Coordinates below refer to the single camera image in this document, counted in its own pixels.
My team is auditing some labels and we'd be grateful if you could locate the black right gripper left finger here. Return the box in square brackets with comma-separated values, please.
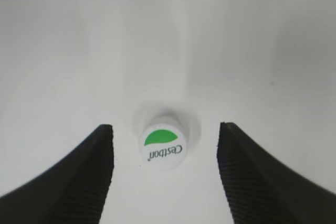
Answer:
[1, 124, 114, 223]

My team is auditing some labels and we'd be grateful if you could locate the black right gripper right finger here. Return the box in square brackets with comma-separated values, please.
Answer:
[217, 122, 335, 223]

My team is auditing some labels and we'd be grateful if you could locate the white green bottle cap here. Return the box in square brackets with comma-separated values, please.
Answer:
[139, 114, 188, 170]

